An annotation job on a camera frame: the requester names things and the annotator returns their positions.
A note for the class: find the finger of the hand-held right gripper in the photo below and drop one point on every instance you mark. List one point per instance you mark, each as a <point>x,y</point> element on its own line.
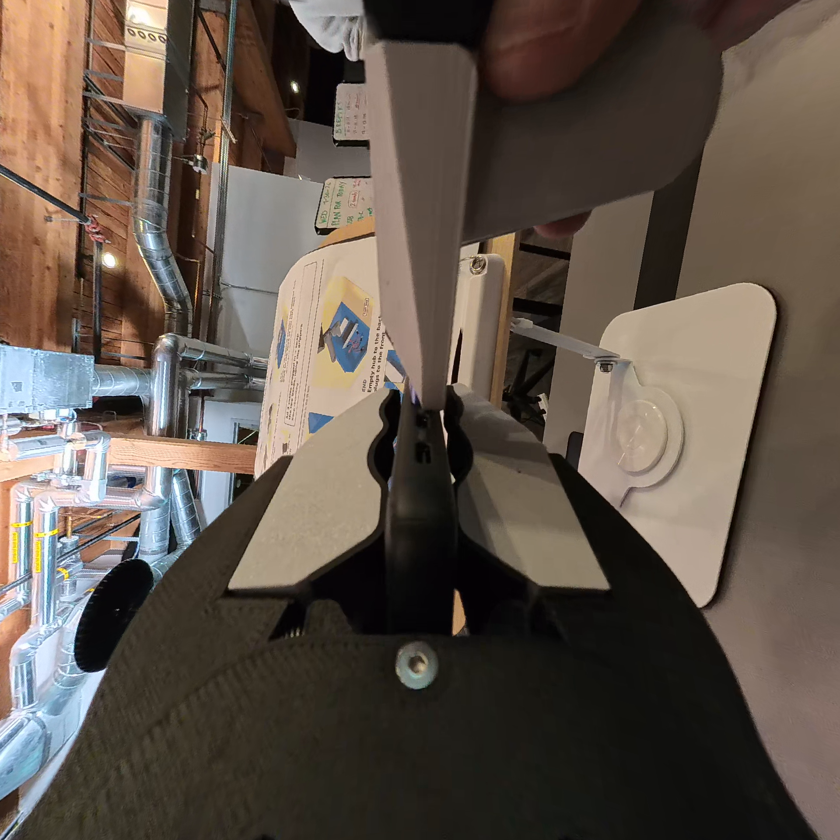
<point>427,197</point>

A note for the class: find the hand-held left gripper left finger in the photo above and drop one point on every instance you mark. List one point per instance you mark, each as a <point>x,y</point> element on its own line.
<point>309,525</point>

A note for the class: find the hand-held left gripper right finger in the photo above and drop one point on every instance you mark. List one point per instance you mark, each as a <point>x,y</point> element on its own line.
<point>532,525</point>

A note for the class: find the slim black usb hub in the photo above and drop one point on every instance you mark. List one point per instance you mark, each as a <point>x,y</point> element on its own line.
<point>420,525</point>

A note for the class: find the person's right hand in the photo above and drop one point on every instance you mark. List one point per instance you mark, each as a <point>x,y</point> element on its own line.
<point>578,40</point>

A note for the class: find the white easel board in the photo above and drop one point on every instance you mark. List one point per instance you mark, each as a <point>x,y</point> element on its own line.
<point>344,204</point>
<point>352,112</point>

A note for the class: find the white stand base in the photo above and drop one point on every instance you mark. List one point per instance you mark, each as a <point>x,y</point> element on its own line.
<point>696,433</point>

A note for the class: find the black pole stand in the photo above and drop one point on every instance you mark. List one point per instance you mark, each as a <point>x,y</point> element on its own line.
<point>112,617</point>

